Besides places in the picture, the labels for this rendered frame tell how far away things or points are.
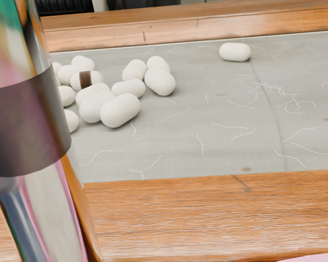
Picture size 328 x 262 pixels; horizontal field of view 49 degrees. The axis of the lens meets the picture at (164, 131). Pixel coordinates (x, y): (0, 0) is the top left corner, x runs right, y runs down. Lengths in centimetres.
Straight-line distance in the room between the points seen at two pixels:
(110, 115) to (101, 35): 23
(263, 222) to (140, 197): 6
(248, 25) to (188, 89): 18
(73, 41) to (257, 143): 31
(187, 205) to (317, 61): 27
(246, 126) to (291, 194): 11
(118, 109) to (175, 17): 24
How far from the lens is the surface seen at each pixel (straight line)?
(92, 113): 29
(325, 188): 18
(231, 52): 39
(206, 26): 48
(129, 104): 28
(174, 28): 48
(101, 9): 93
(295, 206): 17
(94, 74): 35
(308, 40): 47
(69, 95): 33
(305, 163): 24
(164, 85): 31
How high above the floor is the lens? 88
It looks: 31 degrees down
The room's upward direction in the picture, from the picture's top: 6 degrees counter-clockwise
